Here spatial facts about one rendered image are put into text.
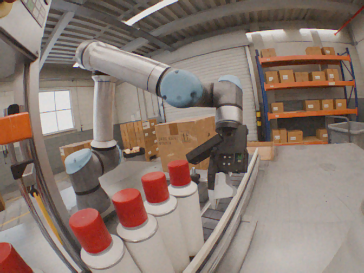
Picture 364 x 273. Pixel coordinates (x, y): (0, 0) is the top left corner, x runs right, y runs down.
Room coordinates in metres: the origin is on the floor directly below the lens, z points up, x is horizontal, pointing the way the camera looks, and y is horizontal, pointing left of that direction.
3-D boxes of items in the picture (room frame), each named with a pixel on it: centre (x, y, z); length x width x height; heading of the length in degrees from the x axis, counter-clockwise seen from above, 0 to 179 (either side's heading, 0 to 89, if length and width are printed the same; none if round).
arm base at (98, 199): (0.46, 0.40, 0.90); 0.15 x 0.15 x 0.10
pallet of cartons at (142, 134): (4.45, 1.13, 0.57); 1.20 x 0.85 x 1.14; 155
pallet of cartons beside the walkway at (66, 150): (3.23, 2.67, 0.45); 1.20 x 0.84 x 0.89; 64
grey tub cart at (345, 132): (1.06, -2.35, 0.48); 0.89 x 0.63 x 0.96; 81
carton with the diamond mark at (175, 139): (0.86, -0.04, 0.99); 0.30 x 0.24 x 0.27; 148
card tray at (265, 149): (0.91, -0.49, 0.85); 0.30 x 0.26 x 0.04; 144
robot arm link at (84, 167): (0.46, 0.39, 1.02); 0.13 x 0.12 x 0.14; 162
